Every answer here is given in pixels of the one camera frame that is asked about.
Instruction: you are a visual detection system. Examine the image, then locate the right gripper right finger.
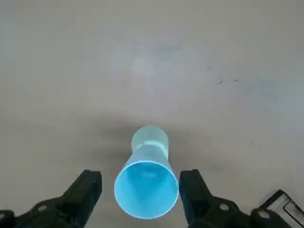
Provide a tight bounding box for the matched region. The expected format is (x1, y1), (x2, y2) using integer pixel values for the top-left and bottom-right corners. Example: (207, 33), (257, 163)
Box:
(178, 169), (286, 228)

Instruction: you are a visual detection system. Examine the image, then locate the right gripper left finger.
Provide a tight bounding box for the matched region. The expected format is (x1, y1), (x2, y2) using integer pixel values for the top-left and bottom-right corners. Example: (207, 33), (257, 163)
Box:
(0, 169), (103, 228)

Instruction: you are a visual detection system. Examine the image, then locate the black wire cup rack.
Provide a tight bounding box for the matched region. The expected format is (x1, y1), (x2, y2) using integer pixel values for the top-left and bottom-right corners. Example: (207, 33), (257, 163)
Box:
(257, 189), (304, 228)

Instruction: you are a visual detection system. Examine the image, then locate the blue plastic cup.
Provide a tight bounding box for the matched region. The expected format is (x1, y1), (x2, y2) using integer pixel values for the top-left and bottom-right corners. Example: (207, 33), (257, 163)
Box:
(114, 144), (179, 219)

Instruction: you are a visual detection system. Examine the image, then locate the green plastic cup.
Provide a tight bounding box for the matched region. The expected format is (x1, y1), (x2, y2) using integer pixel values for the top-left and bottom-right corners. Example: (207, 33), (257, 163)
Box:
(131, 125), (170, 162)

